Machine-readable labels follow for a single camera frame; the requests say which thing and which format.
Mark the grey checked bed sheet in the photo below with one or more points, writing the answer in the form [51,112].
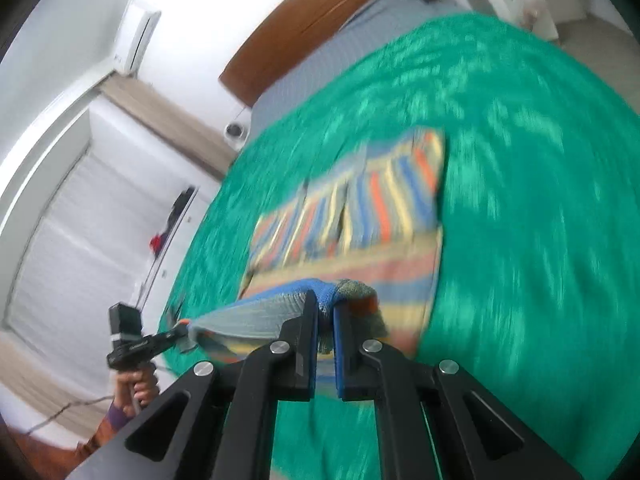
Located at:
[372,26]

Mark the striped knit sweater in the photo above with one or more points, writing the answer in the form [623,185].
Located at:
[367,230]

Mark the person's left hand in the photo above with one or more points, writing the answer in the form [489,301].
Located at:
[135,389]

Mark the white round camera device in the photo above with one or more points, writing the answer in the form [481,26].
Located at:
[235,131]

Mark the white low drawer cabinet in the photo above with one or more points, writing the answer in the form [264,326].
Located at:
[157,282]

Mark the orange purple sleeve forearm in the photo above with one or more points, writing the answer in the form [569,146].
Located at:
[115,419]

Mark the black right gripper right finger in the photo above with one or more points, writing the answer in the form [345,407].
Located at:
[436,422]

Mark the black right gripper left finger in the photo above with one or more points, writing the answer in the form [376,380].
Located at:
[217,422]

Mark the green satin bedspread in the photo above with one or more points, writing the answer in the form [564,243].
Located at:
[538,294]

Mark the wooden headboard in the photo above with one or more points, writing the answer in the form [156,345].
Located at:
[291,32]

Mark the red item on cabinet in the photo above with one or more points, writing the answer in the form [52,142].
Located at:
[157,243]

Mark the black item on cabinet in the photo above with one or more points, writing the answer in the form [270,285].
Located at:
[179,206]

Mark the white wall air conditioner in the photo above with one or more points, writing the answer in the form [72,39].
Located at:
[132,40]

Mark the beige curtain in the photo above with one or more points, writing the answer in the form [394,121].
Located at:
[185,133]

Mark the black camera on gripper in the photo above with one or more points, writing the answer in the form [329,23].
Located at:
[125,324]

